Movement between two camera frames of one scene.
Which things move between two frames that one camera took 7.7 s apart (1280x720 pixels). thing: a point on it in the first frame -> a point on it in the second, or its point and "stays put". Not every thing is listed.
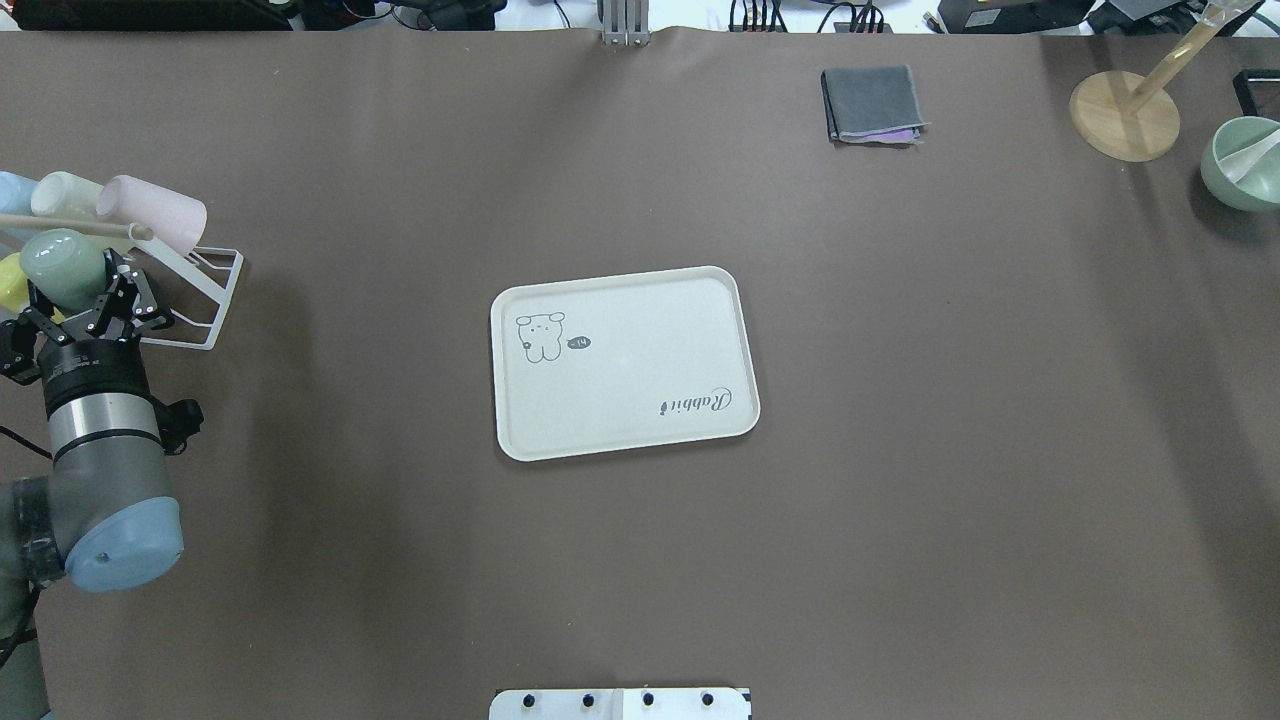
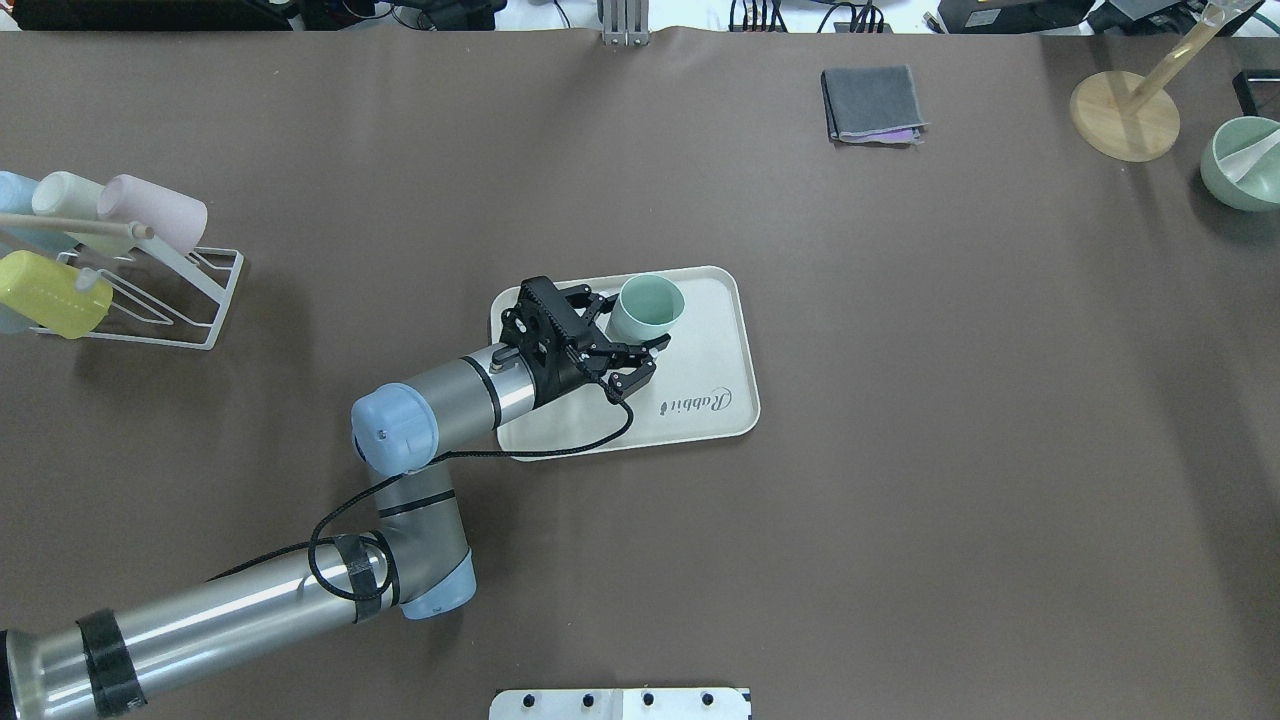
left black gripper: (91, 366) -> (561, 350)
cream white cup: (65, 196) stays put
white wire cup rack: (197, 288) stays put
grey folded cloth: (870, 100) stays put
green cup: (67, 268) -> (647, 307)
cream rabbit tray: (620, 364) stays put
